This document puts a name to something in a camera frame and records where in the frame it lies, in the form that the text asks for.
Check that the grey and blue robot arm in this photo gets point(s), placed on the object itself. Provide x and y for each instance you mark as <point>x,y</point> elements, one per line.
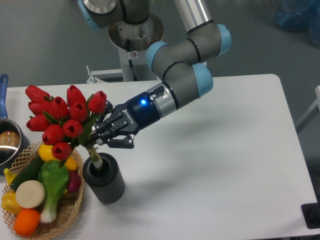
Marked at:
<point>180,67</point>

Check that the green bok choy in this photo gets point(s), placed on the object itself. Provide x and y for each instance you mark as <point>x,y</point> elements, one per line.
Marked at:
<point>54,179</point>

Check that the red tulip bouquet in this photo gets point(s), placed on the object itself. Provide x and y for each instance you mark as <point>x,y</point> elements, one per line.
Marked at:
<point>66,123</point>

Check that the yellow bell pepper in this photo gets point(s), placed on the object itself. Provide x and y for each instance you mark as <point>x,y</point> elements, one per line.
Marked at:
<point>9,202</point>

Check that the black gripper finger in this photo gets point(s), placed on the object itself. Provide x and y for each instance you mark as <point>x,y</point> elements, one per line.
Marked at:
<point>124,143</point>
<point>107,110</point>

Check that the orange fruit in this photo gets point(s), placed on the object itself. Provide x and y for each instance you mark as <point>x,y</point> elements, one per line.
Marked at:
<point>26,222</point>

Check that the black device at table edge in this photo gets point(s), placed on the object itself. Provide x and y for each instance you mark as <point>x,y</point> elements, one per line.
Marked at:
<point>311,214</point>

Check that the cream round bun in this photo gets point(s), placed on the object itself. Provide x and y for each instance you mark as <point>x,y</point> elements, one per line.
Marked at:
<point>30,194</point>

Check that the white metal base frame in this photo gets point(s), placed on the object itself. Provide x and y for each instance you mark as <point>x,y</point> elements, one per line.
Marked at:
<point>99,76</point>

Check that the white table leg frame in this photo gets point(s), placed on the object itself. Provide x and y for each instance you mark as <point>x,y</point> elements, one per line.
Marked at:
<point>310,113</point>

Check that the blue handled saucepan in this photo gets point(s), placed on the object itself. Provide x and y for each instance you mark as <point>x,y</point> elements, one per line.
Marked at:
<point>12,139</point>

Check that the yellow banana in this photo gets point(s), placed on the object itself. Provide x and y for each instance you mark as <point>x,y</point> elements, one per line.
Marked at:
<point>9,176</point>

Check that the blue plastic bags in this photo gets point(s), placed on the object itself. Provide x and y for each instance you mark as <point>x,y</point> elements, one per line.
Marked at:
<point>299,16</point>

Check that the red radish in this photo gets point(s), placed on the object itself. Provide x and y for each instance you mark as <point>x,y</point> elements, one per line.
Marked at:
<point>74,182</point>

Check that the dark green cucumber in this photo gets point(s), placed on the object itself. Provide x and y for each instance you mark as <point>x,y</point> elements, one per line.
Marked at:
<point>30,172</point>

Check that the yellow squash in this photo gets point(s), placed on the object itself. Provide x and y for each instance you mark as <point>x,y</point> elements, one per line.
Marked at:
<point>45,153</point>

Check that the dark grey ribbed vase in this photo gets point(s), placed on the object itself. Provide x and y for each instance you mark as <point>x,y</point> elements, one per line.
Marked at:
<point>107,183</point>

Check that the woven wicker basket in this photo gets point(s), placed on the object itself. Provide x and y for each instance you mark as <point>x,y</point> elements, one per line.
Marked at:
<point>67,209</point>

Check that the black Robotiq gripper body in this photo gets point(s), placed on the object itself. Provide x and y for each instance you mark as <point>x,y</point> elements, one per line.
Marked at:
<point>126,119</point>

